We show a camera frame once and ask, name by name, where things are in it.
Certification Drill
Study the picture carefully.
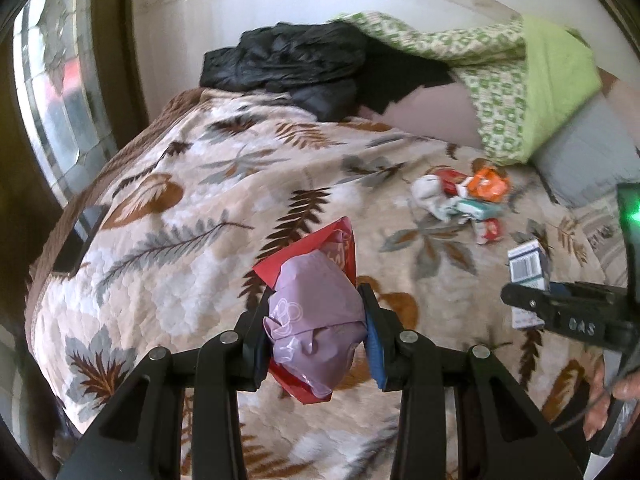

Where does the blue white small box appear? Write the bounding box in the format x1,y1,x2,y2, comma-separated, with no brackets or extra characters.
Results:
506,240,549,330

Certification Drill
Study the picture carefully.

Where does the orange snack bag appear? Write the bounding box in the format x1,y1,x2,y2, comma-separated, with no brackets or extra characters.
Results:
465,166,510,204

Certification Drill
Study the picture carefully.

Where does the white sock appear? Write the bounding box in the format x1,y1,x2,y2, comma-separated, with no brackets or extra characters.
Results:
411,174,458,223

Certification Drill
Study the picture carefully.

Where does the pink plastic wrapper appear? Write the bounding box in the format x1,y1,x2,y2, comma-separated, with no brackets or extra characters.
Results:
253,217,367,404

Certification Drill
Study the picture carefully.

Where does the person right hand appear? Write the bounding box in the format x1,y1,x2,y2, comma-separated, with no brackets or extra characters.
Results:
582,358,640,441

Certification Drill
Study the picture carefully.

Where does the striped floral pillow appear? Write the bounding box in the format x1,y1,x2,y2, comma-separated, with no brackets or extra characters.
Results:
574,192,627,287

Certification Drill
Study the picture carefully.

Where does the red white snack packet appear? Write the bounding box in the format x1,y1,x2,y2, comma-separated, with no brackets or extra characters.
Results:
472,218,503,245

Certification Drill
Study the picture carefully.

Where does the teal small box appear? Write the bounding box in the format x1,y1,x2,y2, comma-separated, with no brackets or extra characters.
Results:
454,198,503,221

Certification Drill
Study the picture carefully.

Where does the grey blue pillow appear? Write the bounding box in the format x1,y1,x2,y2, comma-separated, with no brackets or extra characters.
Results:
530,94,639,208

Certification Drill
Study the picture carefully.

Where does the leaf patterned bed quilt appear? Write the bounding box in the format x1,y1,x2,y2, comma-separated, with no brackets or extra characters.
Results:
26,90,606,474

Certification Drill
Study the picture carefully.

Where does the pink bed sheet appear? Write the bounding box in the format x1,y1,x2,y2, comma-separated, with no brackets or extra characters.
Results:
358,82,483,150

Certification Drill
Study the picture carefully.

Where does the green patterned blanket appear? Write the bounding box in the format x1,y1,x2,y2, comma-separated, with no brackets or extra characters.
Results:
338,12,602,166

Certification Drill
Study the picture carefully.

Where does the black puffy jacket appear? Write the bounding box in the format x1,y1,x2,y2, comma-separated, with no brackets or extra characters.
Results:
198,20,371,123

